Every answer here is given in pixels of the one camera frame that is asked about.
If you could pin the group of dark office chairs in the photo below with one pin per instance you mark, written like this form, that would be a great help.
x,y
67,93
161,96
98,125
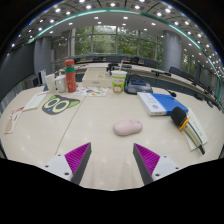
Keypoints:
x,y
113,59

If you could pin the red and white pamphlet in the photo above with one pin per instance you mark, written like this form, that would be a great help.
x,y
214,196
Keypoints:
x,y
14,120

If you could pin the pink computer mouse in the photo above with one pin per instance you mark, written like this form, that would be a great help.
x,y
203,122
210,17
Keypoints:
x,y
128,127

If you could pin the black green cat-shaped mouse pad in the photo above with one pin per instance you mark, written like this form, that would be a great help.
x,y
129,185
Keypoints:
x,y
60,105

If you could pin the printed paper cup with straw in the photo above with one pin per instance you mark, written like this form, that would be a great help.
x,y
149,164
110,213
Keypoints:
x,y
119,81

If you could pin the red bottle with green band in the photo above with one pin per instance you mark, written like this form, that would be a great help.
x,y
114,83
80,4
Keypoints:
x,y
70,78

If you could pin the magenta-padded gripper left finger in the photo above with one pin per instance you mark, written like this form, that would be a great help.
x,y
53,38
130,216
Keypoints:
x,y
60,165

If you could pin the black gooseneck conference microphone unit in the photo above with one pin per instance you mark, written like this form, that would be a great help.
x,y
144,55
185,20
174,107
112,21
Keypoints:
x,y
137,86

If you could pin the group of ceiling lights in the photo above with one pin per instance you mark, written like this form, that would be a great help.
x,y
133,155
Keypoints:
x,y
88,6

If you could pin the white document with red header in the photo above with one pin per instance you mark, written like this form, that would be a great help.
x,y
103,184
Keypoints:
x,y
35,101

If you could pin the beige cardboard box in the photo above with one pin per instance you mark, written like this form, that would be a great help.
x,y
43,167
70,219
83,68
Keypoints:
x,y
96,78

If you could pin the white lidded ceramic mug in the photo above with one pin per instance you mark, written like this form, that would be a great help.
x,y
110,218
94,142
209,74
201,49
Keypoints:
x,y
61,84

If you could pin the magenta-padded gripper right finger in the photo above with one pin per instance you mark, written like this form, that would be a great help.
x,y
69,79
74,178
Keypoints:
x,y
163,166

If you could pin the colourful sticker sheet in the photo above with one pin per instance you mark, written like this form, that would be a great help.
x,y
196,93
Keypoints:
x,y
90,91

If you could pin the blue and white book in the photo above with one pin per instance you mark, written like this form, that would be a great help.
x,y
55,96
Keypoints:
x,y
161,103

